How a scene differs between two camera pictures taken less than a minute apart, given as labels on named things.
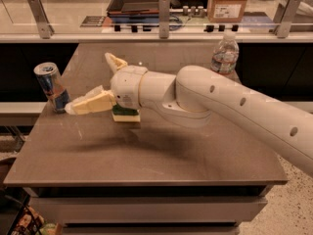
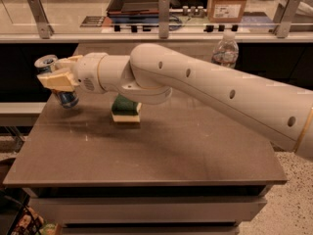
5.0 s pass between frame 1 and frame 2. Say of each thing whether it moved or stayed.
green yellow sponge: stayed
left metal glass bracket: stayed
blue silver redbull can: moved
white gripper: moved
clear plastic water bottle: stayed
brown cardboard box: stayed
